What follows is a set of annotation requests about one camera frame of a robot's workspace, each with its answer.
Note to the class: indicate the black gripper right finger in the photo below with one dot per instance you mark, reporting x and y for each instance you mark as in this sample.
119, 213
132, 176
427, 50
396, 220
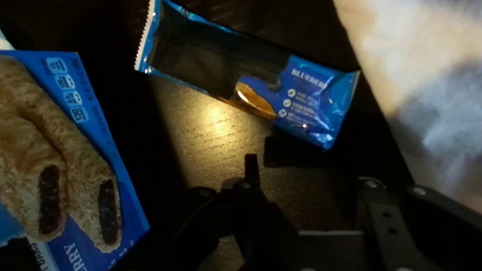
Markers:
426, 231

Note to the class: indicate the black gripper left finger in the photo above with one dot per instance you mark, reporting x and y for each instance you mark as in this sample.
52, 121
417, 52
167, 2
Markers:
250, 220

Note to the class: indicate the blue granola bar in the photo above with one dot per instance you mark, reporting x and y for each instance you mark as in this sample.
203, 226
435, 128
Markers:
310, 95

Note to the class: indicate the blue fruit bar box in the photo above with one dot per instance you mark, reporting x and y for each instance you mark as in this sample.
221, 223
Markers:
75, 151

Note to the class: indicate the white plastic bag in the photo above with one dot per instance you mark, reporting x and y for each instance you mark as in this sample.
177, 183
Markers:
426, 76

